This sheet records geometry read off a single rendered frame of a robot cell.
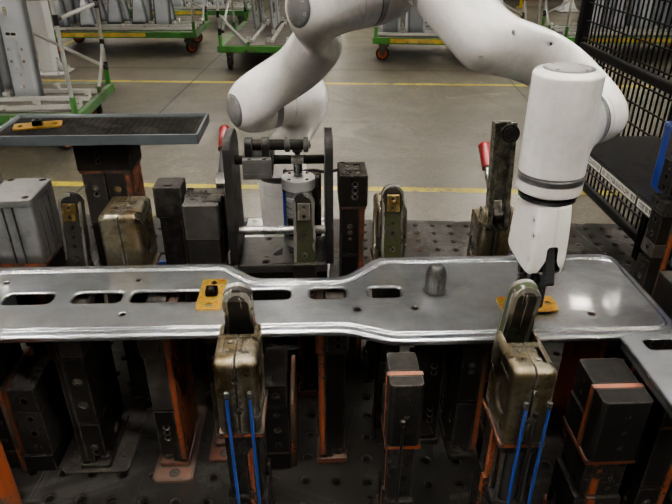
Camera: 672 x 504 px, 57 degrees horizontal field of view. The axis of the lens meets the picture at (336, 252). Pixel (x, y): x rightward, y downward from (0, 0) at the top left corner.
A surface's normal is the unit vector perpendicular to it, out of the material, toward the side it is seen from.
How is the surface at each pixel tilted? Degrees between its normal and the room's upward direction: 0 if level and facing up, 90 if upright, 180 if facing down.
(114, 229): 90
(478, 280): 0
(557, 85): 90
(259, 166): 90
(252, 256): 0
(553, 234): 84
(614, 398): 0
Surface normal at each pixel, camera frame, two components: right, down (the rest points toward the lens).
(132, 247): 0.04, 0.48
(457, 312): 0.00, -0.88
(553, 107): -0.54, 0.40
